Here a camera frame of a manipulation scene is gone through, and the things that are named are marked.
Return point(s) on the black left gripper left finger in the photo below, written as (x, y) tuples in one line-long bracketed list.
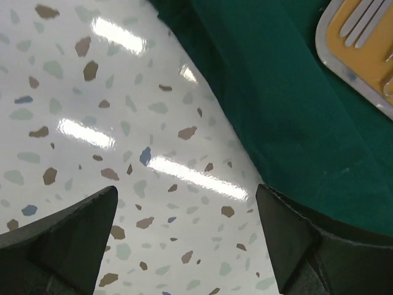
[(62, 252)]

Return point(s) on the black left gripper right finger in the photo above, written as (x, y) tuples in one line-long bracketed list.
[(312, 253)]

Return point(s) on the dark green surgical cloth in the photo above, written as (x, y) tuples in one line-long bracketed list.
[(309, 135)]

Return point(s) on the yellow tray liner mat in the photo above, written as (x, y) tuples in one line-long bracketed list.
[(365, 52)]

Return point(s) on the steel instrument tray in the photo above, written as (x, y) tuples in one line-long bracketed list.
[(353, 61)]

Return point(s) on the steel scalpel handle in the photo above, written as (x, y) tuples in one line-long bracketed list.
[(354, 17), (352, 37), (373, 15)]

